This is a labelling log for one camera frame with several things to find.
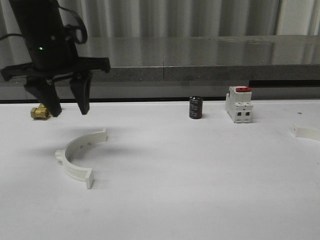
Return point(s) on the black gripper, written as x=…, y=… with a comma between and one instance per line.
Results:
x=58, y=60

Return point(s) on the white half pipe clamp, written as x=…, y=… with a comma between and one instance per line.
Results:
x=305, y=132
x=69, y=152

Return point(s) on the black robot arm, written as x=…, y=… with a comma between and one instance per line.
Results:
x=40, y=24

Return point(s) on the grey pleated curtain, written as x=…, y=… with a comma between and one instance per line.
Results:
x=194, y=18

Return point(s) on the grey stone countertop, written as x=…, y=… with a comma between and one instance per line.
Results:
x=275, y=67

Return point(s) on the black cylindrical capacitor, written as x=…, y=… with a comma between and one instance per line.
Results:
x=195, y=107

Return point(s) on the brass valve red handle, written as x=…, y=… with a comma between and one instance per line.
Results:
x=40, y=113

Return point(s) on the white circuit breaker red switch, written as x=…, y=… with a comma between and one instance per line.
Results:
x=238, y=104

